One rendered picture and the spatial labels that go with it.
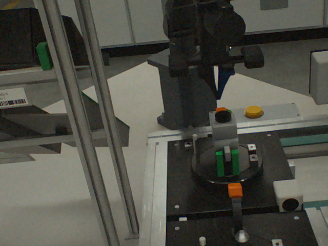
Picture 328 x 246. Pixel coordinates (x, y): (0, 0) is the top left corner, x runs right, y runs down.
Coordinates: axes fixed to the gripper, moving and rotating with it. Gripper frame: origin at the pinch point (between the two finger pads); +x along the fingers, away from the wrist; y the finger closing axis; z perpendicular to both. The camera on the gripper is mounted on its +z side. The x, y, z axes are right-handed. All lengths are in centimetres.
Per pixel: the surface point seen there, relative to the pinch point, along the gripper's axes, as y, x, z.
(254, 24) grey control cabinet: -49, 91, 282
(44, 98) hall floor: 123, 110, 228
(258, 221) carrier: -3.7, 12.5, -27.5
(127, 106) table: 26, 24, 39
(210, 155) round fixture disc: 2.9, 10.5, -10.0
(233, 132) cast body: -1.6, 2.7, -14.8
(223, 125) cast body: 0.1, 1.0, -14.4
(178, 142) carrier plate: 9.5, 12.6, -1.2
